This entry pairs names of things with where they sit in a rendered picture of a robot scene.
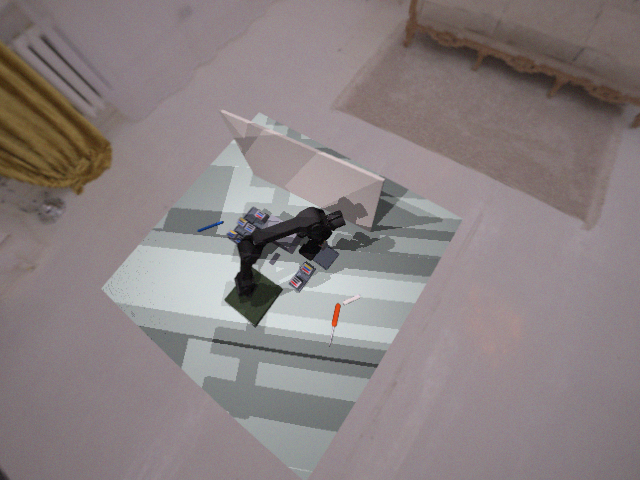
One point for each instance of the orange-handled screwdriver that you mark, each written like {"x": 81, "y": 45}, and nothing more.
{"x": 335, "y": 319}

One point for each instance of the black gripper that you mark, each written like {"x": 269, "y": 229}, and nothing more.
{"x": 311, "y": 248}

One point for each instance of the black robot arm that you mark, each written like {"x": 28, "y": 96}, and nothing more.
{"x": 311, "y": 221}

